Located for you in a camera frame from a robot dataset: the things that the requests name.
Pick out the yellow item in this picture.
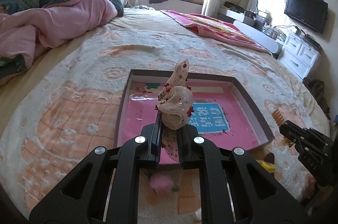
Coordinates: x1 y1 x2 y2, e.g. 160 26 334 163
257 152 275 174

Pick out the pink pompom hair clip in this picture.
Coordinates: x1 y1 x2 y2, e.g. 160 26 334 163
149 174 179 194

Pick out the pink speckled bow scrunchie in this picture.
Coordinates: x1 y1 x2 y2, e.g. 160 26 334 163
155 58 194 162

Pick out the pink children's book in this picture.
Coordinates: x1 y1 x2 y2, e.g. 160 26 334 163
117 80 263 164

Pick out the white drawer cabinet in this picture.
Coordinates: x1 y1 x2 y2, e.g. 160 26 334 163
277 32 321 81

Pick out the dark shallow box tray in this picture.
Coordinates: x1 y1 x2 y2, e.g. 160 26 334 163
113 69 276 166

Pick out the cream peach bed blanket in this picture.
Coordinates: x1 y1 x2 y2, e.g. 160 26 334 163
1 9 329 217

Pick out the white bed footboard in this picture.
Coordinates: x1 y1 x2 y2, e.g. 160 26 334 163
233 20 281 55

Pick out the black flat television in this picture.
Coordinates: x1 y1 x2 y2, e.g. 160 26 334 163
284 0 328 34

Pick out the red pink patterned blanket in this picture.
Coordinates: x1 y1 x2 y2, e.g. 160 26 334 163
161 10 269 53

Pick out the pink quilt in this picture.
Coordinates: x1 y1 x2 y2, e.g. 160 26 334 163
1 0 118 71

